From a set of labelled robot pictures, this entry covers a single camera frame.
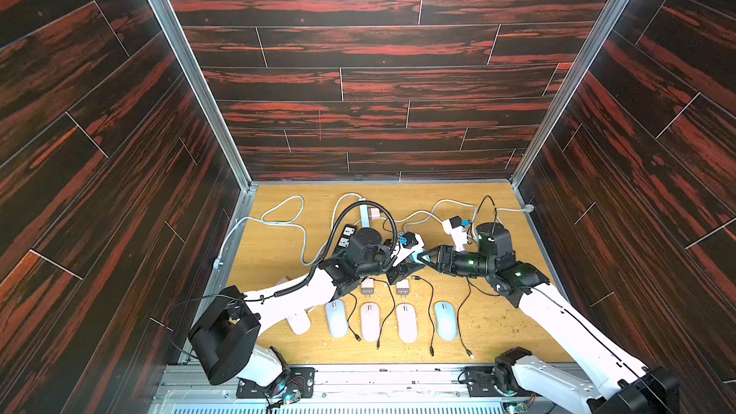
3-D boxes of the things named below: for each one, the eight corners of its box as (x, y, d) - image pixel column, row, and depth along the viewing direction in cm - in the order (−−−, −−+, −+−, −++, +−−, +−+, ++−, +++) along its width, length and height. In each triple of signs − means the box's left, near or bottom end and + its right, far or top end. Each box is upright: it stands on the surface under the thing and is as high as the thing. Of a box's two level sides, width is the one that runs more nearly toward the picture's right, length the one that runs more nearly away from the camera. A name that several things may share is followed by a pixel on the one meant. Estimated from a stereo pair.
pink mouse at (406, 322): (398, 343, 82) (398, 341, 80) (395, 305, 89) (396, 303, 87) (418, 343, 82) (419, 341, 80) (414, 305, 89) (414, 303, 87)
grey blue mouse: (438, 340, 82) (440, 338, 80) (432, 304, 89) (434, 301, 87) (458, 340, 82) (460, 338, 80) (451, 304, 89) (453, 301, 87)
